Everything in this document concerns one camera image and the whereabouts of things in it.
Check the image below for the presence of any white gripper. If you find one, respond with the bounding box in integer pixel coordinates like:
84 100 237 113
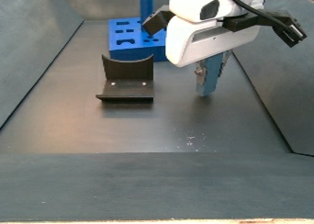
165 0 260 84

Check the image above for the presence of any light blue rectangle block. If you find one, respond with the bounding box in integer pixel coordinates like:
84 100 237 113
196 53 223 96

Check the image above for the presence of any blue shape sorter board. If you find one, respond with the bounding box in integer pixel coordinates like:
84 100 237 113
108 17 166 62

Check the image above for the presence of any dark blue cylinder peg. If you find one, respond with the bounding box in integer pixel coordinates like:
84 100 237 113
140 0 154 22

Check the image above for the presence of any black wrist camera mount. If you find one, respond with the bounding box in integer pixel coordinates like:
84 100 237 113
141 6 305 47

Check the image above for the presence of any black cable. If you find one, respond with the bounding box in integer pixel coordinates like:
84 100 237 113
219 0 296 33

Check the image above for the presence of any black curved bracket stand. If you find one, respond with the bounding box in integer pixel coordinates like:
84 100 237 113
96 56 154 102

